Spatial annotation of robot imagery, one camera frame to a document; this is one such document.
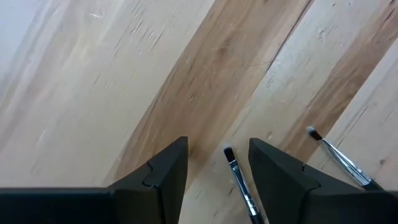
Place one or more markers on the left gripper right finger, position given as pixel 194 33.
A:
pixel 276 183

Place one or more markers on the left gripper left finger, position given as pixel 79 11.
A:
pixel 168 177

